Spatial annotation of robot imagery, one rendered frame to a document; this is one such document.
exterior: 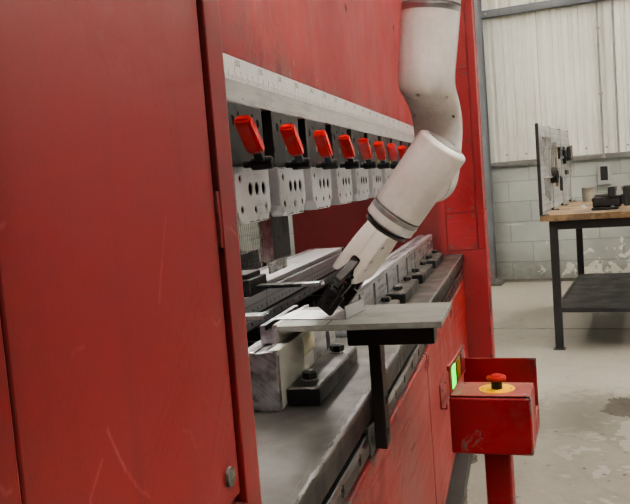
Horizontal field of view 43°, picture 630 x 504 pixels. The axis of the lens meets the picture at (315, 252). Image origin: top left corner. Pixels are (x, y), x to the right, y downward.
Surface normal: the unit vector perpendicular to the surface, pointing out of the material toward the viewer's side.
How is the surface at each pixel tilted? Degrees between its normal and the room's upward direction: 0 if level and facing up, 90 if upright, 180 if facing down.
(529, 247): 90
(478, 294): 90
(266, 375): 90
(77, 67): 90
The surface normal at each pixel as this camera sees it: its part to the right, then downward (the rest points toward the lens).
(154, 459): 0.97, -0.05
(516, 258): -0.40, 0.11
